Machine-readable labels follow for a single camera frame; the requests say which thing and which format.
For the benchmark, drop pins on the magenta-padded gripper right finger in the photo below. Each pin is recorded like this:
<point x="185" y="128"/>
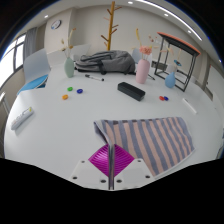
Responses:
<point x="121" y="159"/>

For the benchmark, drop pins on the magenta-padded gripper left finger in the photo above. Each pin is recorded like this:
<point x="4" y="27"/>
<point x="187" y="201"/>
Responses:
<point x="100" y="159"/>

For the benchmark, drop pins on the pink and grey striped towel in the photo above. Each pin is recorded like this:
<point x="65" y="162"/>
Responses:
<point x="153" y="140"/>

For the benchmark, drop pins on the black rectangular box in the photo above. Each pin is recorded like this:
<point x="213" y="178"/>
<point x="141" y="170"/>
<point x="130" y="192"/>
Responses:
<point x="131" y="91"/>

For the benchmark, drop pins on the orange round magnet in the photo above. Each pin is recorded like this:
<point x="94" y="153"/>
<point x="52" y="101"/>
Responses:
<point x="65" y="97"/>

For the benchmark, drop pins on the blue round magnet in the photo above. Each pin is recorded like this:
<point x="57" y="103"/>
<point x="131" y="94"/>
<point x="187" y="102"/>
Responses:
<point x="166" y="98"/>
<point x="79" y="90"/>

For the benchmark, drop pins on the red round magnet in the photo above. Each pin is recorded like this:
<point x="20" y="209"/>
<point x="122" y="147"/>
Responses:
<point x="161" y="98"/>

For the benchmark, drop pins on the green round magnet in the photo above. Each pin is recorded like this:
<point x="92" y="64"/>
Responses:
<point x="70" y="89"/>

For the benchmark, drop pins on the black and white marker pen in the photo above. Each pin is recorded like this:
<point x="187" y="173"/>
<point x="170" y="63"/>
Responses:
<point x="94" y="78"/>

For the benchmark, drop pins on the white remote control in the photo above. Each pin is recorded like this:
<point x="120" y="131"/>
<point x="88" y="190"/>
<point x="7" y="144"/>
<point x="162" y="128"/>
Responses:
<point x="20" y="119"/>

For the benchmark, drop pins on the pink vase with flowers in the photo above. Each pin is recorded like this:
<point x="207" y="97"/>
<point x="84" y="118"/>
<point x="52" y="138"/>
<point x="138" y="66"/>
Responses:
<point x="142" y="71"/>

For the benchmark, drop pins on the blue vase with dried stems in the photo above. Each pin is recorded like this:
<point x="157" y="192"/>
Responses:
<point x="170" y="80"/>

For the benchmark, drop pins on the green vase with dried stems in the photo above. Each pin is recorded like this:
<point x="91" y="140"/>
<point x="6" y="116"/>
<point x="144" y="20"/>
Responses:
<point x="69" y="68"/>

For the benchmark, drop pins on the grey backpack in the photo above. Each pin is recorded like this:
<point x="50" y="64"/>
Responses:
<point x="106" y="61"/>

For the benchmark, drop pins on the white chair with blue cushion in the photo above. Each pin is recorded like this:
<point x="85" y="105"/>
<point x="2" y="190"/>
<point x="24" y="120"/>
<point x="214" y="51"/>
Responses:
<point x="35" y="68"/>

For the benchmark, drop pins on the white side desk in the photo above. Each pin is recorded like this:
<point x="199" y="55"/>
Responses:
<point x="2" y="100"/>

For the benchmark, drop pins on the wooden coat rack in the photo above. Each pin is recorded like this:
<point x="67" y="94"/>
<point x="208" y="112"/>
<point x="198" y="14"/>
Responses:
<point x="110" y="26"/>

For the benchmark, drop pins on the window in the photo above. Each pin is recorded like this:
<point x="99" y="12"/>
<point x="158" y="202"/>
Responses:
<point x="6" y="63"/>

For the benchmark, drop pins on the grey curtain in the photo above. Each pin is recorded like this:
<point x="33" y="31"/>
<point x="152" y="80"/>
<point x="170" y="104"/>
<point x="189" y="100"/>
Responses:
<point x="30" y="43"/>

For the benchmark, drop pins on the round ceiling spotlights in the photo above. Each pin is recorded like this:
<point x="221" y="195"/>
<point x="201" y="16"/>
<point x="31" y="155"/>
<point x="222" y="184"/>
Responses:
<point x="166" y="14"/>

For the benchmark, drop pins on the long ceiling light strip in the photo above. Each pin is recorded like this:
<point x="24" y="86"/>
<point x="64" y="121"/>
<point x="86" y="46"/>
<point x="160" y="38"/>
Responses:
<point x="173" y="13"/>

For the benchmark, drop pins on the orange-topped black frame table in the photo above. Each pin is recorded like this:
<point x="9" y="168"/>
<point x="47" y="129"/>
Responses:
<point x="180" y="42"/>

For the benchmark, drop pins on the round wall clock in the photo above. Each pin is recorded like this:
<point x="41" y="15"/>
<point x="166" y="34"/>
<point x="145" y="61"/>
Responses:
<point x="56" y="24"/>

